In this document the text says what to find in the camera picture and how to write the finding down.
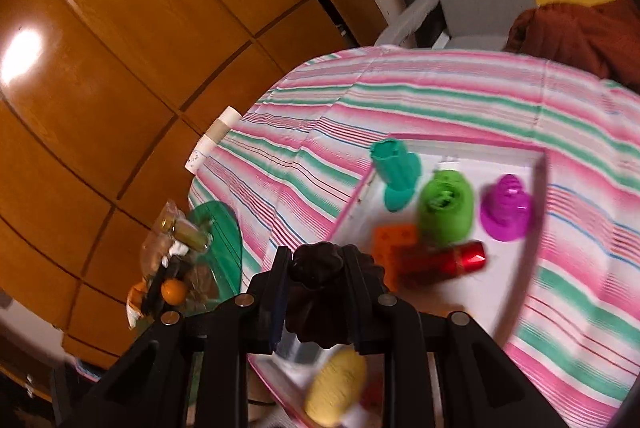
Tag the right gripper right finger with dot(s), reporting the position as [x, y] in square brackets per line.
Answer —
[438, 371]

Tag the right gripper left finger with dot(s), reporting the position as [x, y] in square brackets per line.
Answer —
[150, 384]

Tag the yellow perforated egg shell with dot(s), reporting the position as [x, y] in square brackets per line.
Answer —
[336, 388]

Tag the red shiny capsule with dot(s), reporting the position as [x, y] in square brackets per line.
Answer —
[432, 266]

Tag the brown massage brush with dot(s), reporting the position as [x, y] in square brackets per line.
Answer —
[321, 306]

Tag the orange linking cubes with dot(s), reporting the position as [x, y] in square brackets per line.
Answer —
[392, 249]

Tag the lime green round toy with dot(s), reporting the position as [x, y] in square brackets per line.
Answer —
[446, 208]

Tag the purple button-top toy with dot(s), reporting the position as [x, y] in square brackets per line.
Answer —
[506, 211]

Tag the teal green ribbed cup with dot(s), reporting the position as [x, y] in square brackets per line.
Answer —
[399, 169]

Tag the red puzzle piece block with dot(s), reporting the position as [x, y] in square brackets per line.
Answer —
[373, 395]

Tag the black grey cylinder jar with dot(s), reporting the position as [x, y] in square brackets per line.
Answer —
[296, 358]

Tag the orange fruit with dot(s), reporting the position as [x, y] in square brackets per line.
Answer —
[174, 292]

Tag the small glass bottle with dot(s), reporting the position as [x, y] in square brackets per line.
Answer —
[186, 233]

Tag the pink white shallow tray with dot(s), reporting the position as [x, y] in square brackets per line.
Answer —
[491, 296]

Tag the striped pink green blanket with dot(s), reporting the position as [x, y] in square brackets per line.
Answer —
[297, 169]

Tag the rust brown quilted jacket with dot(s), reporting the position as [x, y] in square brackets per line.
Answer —
[602, 39]

